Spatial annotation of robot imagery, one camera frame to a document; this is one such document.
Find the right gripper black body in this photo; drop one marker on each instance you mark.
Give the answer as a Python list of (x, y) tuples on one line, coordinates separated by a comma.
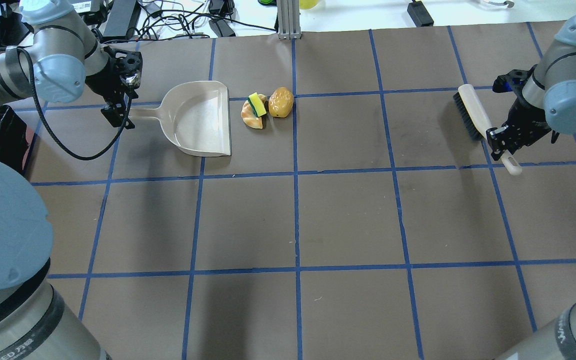
[(529, 120)]

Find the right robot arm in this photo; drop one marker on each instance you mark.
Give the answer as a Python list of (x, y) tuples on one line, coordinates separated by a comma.
[(545, 102)]

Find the black power adapter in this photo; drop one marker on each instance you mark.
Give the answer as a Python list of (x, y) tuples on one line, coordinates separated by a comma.
[(419, 14)]

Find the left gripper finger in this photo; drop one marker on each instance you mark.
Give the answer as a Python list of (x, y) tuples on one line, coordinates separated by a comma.
[(126, 123), (114, 112)]

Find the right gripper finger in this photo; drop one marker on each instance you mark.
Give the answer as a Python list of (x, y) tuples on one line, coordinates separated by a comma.
[(501, 140)]

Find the black trash bag bin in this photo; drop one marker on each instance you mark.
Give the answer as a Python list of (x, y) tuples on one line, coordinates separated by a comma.
[(16, 139)]

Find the beige plastic dustpan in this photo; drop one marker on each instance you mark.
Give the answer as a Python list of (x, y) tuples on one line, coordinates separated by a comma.
[(195, 117)]

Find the yellow green sponge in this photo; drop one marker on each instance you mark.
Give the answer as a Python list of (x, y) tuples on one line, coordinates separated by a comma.
[(257, 104)]

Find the aluminium frame post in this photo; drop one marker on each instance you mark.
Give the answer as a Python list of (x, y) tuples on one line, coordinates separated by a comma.
[(288, 19)]

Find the beige hand brush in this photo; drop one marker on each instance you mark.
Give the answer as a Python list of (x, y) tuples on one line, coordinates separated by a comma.
[(477, 121)]

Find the yellow potato toy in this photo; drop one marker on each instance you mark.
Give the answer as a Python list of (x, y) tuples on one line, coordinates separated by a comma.
[(281, 102)]

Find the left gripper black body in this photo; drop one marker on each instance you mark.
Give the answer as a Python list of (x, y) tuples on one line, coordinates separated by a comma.
[(104, 79)]

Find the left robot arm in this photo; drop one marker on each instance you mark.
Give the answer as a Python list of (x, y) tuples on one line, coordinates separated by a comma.
[(64, 58)]

